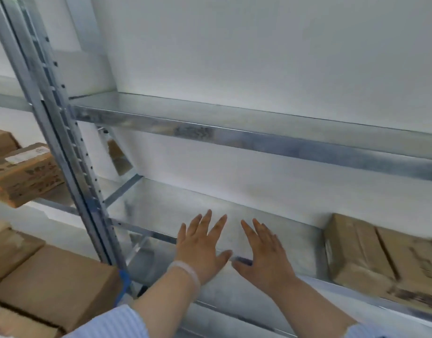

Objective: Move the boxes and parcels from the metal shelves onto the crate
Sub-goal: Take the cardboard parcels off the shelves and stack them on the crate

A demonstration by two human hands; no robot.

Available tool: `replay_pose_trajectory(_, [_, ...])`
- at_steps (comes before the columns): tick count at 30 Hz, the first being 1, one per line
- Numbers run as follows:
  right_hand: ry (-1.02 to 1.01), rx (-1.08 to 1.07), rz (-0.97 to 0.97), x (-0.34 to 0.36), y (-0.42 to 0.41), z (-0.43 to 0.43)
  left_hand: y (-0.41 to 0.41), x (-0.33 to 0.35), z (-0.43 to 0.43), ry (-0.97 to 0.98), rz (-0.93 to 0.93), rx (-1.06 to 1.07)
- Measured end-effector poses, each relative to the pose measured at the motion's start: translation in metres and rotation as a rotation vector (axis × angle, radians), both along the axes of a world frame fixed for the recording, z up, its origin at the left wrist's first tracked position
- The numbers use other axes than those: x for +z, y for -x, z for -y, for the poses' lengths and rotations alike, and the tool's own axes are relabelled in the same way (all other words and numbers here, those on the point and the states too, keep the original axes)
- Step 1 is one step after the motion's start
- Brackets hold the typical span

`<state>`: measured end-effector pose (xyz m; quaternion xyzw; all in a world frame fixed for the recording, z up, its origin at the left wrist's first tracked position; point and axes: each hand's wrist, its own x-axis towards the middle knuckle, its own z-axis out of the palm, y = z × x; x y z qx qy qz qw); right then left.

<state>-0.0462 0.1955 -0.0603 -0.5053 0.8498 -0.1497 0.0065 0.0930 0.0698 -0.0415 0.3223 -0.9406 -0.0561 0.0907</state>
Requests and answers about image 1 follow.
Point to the light blue striped shirt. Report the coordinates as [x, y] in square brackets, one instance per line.
[110, 325]

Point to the person's left hand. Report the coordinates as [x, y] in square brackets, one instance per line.
[201, 253]

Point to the plain brown box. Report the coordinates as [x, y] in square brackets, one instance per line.
[61, 281]

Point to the printed cardboard box with label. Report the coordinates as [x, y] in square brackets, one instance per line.
[25, 179]
[1, 140]

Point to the clear tape cardboard box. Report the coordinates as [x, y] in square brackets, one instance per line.
[353, 249]

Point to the brown box with label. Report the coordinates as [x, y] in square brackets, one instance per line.
[18, 323]

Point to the person's left forearm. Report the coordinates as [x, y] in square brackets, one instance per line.
[159, 306]

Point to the person's right hand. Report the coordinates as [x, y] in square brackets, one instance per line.
[268, 267]

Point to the translucent white bangle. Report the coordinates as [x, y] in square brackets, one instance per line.
[193, 274]

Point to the person's right forearm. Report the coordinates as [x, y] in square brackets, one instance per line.
[307, 309]

